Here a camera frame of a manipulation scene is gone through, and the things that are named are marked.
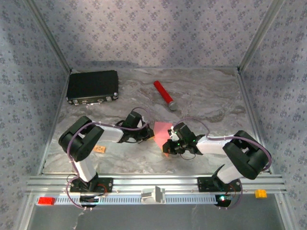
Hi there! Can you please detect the pink paper sheet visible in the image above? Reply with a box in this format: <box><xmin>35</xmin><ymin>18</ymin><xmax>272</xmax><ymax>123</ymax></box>
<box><xmin>153</xmin><ymin>121</ymin><xmax>178</xmax><ymax>158</ymax></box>

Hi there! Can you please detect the red microphone silver head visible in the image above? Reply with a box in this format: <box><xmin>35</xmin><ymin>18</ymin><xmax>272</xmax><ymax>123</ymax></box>
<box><xmin>153</xmin><ymin>80</ymin><xmax>178</xmax><ymax>111</ymax></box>

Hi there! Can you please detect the black hard case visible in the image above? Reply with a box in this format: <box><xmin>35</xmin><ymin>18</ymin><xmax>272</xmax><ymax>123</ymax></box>
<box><xmin>66</xmin><ymin>69</ymin><xmax>120</xmax><ymax>106</ymax></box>

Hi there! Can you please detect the small circuit board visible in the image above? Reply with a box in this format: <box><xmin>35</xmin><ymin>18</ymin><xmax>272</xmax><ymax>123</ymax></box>
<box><xmin>79</xmin><ymin>195</ymin><xmax>100</xmax><ymax>208</ymax></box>
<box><xmin>214</xmin><ymin>194</ymin><xmax>233</xmax><ymax>208</ymax></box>

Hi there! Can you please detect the red toy brick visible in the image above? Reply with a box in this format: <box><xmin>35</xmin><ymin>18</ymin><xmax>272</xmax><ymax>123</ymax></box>
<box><xmin>37</xmin><ymin>196</ymin><xmax>56</xmax><ymax>206</ymax></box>

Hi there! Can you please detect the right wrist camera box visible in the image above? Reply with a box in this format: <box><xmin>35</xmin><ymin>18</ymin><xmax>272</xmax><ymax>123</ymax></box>
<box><xmin>167</xmin><ymin>126</ymin><xmax>179</xmax><ymax>142</ymax></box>

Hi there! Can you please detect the aluminium mounting rail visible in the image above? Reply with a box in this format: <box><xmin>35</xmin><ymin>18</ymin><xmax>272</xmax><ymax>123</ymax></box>
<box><xmin>24</xmin><ymin>174</ymin><xmax>288</xmax><ymax>195</ymax></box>

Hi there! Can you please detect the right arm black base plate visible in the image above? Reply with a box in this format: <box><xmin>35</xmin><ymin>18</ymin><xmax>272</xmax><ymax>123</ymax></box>
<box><xmin>197</xmin><ymin>176</ymin><xmax>242</xmax><ymax>193</ymax></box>

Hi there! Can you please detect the grey metal bracket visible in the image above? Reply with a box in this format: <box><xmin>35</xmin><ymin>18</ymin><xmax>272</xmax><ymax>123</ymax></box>
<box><xmin>141</xmin><ymin>185</ymin><xmax>166</xmax><ymax>205</ymax></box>

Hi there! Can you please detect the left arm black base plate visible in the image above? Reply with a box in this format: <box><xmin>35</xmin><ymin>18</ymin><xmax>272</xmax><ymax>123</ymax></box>
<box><xmin>69</xmin><ymin>177</ymin><xmax>114</xmax><ymax>193</ymax></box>

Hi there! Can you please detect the white slotted cable duct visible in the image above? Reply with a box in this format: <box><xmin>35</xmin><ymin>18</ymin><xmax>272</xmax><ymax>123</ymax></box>
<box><xmin>35</xmin><ymin>194</ymin><xmax>219</xmax><ymax>206</ymax></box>

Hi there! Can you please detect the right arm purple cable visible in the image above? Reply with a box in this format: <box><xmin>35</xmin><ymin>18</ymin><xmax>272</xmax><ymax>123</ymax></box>
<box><xmin>176</xmin><ymin>117</ymin><xmax>273</xmax><ymax>210</ymax></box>

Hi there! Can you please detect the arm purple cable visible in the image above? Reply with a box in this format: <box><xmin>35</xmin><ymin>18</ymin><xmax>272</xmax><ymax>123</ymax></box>
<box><xmin>176</xmin><ymin>117</ymin><xmax>273</xmax><ymax>210</ymax></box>
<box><xmin>62</xmin><ymin>107</ymin><xmax>151</xmax><ymax>211</ymax></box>

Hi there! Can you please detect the aluminium table side rail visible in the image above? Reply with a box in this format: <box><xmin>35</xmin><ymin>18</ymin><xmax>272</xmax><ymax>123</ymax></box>
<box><xmin>236</xmin><ymin>68</ymin><xmax>275</xmax><ymax>173</ymax></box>
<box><xmin>37</xmin><ymin>70</ymin><xmax>72</xmax><ymax>175</ymax></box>

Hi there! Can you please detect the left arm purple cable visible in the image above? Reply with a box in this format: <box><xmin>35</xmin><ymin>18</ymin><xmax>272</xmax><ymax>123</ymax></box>
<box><xmin>62</xmin><ymin>107</ymin><xmax>151</xmax><ymax>211</ymax></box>

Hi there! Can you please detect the aluminium frame post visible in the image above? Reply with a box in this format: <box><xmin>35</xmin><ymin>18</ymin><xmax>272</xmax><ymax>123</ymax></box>
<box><xmin>238</xmin><ymin>0</ymin><xmax>285</xmax><ymax>71</ymax></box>

